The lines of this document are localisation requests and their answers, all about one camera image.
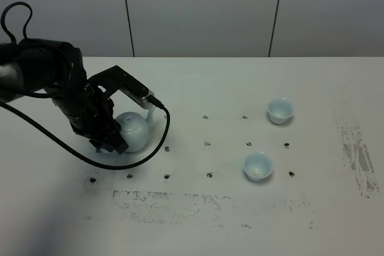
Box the pale blue porcelain teacup near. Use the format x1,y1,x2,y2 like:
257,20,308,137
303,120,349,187
242,152,274,182

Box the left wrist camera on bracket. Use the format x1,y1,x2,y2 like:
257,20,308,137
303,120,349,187
88,65,154,110

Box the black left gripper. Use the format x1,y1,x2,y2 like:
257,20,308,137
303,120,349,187
52,83,128,154

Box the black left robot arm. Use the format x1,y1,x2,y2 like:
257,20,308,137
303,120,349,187
1,40,128,153

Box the black left camera cable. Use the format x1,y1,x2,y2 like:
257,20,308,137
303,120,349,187
0,1,172,170

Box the pale blue porcelain teapot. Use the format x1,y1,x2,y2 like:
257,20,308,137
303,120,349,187
115,107,155,153

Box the pale blue porcelain teacup far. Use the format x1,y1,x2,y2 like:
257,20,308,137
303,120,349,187
267,98,294,125

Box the pale blue porcelain teacup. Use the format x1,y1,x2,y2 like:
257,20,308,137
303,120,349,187
242,152,274,182
267,98,294,125

